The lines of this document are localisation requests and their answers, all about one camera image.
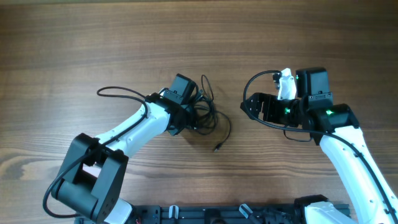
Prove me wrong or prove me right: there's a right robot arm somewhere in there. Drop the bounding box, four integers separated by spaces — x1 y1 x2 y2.
241 67 397 223

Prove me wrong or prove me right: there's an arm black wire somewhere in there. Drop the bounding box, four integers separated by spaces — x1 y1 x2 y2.
242 70 398 222
42 86 149 218

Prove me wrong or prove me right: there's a thick black USB cable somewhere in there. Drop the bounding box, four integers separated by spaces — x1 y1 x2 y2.
192 102 233 153

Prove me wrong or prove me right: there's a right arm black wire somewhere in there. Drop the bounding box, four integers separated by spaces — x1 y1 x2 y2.
242 70 398 222

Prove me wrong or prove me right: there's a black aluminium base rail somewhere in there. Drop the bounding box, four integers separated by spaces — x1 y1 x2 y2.
127 204 306 224

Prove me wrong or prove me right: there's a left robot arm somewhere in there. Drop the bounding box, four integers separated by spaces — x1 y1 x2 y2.
42 74 198 223

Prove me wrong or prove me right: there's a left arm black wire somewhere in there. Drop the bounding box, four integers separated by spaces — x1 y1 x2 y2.
42 86 149 218

